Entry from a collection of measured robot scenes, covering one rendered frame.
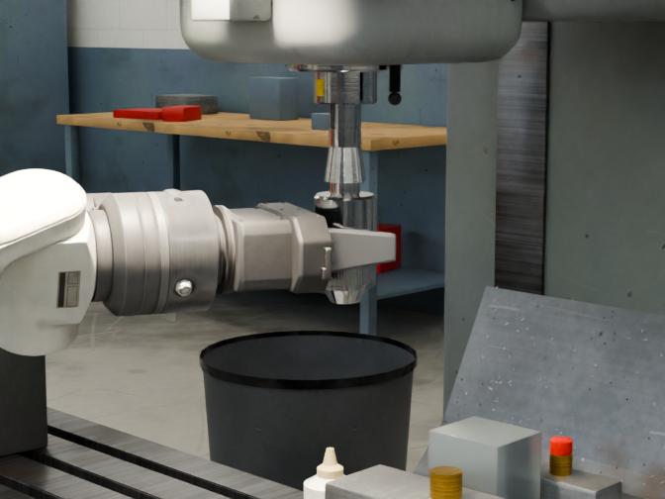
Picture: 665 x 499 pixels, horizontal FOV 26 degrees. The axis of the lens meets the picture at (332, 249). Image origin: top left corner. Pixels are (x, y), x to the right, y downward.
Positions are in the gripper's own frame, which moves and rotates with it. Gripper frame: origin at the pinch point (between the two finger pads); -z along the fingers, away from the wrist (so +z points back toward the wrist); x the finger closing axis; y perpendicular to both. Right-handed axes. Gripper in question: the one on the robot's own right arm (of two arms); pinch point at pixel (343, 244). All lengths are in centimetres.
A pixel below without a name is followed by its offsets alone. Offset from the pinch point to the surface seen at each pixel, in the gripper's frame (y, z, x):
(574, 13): -17.2, -16.3, -5.0
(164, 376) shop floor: 117, -85, 427
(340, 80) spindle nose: -12.3, 1.1, -2.1
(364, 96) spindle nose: -11.2, -0.7, -2.3
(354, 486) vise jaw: 15.1, 3.4, -11.6
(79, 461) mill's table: 26.2, 14.3, 35.8
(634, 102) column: -9.4, -33.9, 14.8
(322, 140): 31, -160, 458
